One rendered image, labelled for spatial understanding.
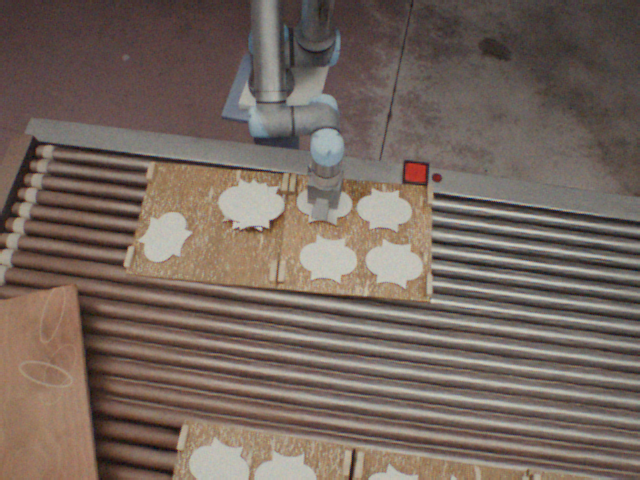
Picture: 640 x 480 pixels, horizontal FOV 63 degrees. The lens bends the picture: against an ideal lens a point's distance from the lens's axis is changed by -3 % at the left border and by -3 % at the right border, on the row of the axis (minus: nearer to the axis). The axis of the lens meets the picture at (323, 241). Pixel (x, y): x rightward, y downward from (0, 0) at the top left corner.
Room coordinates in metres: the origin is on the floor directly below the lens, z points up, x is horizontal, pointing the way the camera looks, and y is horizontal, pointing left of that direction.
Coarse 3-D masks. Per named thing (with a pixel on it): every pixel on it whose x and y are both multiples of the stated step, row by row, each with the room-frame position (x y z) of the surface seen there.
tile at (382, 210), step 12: (372, 192) 0.75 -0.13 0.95; (384, 192) 0.75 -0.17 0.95; (396, 192) 0.75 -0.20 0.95; (360, 204) 0.71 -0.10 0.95; (372, 204) 0.71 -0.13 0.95; (384, 204) 0.71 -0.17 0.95; (396, 204) 0.71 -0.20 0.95; (408, 204) 0.71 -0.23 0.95; (360, 216) 0.67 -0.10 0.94; (372, 216) 0.67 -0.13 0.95; (384, 216) 0.67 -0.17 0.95; (396, 216) 0.67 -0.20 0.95; (408, 216) 0.68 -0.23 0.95; (372, 228) 0.63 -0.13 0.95; (384, 228) 0.64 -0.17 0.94; (396, 228) 0.64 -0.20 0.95
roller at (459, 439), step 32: (96, 384) 0.17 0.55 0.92; (128, 384) 0.18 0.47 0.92; (256, 416) 0.12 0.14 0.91; (288, 416) 0.12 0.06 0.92; (320, 416) 0.13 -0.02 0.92; (352, 416) 0.13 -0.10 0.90; (480, 448) 0.07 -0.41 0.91; (512, 448) 0.07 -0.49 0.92; (544, 448) 0.08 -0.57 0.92; (576, 448) 0.08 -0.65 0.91
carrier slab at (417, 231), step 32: (352, 192) 0.75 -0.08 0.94; (416, 192) 0.76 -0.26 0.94; (288, 224) 0.64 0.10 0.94; (320, 224) 0.64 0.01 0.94; (352, 224) 0.65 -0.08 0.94; (416, 224) 0.66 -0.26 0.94; (288, 256) 0.54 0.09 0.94; (288, 288) 0.45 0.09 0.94; (320, 288) 0.45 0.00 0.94; (352, 288) 0.46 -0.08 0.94; (384, 288) 0.46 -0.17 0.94; (416, 288) 0.47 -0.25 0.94
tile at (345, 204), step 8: (304, 192) 0.73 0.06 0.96; (344, 192) 0.74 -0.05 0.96; (304, 200) 0.70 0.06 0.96; (344, 200) 0.71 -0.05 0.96; (304, 208) 0.68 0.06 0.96; (344, 208) 0.69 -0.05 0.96; (328, 216) 0.66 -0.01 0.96; (336, 216) 0.66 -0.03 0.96; (344, 216) 0.66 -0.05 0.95; (336, 224) 0.63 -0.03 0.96
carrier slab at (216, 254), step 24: (168, 168) 0.80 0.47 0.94; (192, 168) 0.80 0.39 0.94; (216, 168) 0.80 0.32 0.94; (168, 192) 0.72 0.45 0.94; (192, 192) 0.72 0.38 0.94; (216, 192) 0.72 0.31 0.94; (288, 192) 0.74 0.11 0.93; (144, 216) 0.64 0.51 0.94; (192, 216) 0.64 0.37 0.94; (216, 216) 0.65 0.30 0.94; (192, 240) 0.57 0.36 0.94; (216, 240) 0.58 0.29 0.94; (240, 240) 0.58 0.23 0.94; (264, 240) 0.58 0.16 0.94; (144, 264) 0.49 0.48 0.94; (168, 264) 0.50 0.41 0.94; (192, 264) 0.50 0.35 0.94; (216, 264) 0.51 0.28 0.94; (240, 264) 0.51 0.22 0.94; (264, 264) 0.51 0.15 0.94; (264, 288) 0.45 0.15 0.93
